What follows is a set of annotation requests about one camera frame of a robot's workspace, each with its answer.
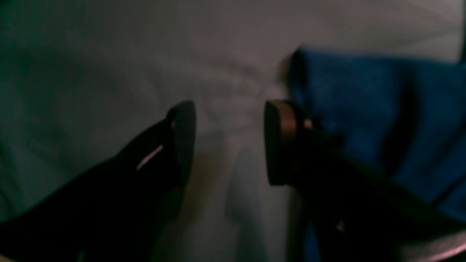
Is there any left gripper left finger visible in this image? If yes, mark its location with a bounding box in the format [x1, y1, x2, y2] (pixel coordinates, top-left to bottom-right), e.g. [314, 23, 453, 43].
[1, 101, 196, 262]

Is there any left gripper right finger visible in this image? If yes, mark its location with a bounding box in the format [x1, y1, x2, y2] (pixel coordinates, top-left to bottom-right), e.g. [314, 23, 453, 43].
[264, 100, 465, 262]

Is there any dark blue t-shirt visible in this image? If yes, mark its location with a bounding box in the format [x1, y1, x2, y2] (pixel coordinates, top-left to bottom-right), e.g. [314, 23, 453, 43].
[288, 48, 466, 222]

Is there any light blue table cloth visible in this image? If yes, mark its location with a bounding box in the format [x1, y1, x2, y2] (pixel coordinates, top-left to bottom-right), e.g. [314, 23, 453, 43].
[1, 0, 465, 262]

